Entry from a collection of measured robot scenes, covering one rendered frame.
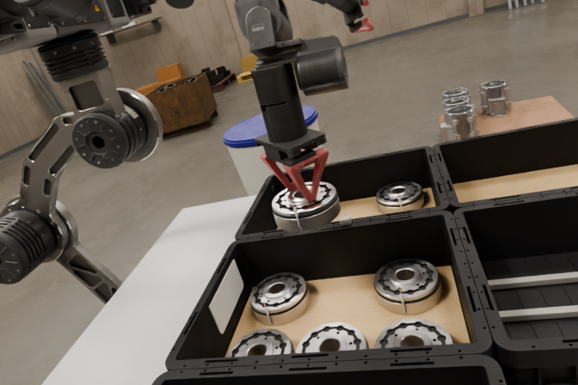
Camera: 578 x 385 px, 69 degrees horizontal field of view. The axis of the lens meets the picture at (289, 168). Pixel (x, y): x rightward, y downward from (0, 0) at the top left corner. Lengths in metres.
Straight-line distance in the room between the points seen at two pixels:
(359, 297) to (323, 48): 0.41
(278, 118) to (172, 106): 5.79
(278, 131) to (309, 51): 0.12
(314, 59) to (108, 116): 0.65
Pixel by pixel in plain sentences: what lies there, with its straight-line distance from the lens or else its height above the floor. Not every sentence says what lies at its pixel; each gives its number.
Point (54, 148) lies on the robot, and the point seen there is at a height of 1.12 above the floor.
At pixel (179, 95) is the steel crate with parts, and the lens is 6.29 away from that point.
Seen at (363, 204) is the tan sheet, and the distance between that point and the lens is 1.02.
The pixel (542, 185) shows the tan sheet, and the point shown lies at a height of 0.83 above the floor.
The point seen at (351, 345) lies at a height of 0.86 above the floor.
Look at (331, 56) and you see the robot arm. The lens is 0.56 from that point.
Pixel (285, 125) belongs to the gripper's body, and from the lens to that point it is 0.58.
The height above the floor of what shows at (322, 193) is 1.03.
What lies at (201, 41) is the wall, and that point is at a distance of 11.14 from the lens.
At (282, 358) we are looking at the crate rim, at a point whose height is 0.93.
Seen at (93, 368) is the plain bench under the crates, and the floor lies 0.70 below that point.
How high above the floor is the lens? 1.30
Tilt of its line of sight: 20 degrees down
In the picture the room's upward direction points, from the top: 17 degrees counter-clockwise
